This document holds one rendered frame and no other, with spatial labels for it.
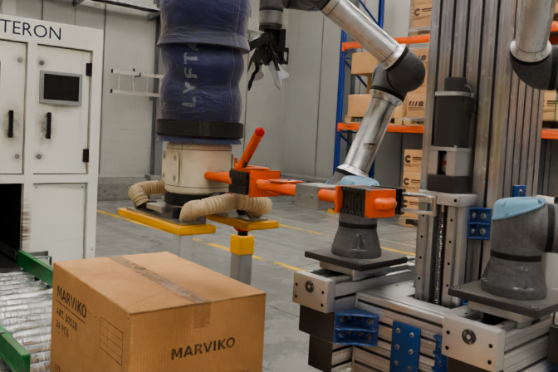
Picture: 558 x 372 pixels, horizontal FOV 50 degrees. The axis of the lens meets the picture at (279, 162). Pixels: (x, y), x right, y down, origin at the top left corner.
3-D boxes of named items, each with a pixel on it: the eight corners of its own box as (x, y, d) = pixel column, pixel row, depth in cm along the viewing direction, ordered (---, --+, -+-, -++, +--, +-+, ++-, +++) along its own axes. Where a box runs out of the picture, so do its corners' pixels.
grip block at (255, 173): (226, 193, 138) (227, 168, 137) (260, 192, 144) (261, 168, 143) (247, 197, 131) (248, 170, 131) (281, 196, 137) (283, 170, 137)
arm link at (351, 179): (345, 224, 174) (348, 178, 173) (331, 217, 187) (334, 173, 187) (384, 225, 177) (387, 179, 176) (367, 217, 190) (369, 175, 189)
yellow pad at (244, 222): (178, 212, 173) (179, 194, 173) (208, 210, 180) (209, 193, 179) (247, 231, 147) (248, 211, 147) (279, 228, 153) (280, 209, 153)
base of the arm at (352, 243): (353, 247, 193) (354, 216, 192) (391, 255, 181) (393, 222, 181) (320, 251, 182) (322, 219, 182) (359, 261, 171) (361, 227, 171)
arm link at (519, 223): (488, 244, 153) (492, 191, 152) (545, 250, 149) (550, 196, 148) (490, 252, 141) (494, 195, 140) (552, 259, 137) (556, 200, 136)
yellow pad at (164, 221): (117, 215, 162) (117, 197, 161) (150, 213, 168) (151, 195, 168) (178, 236, 135) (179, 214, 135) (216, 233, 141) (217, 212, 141)
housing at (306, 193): (292, 204, 121) (294, 183, 121) (317, 203, 126) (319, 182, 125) (315, 209, 116) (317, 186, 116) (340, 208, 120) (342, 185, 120)
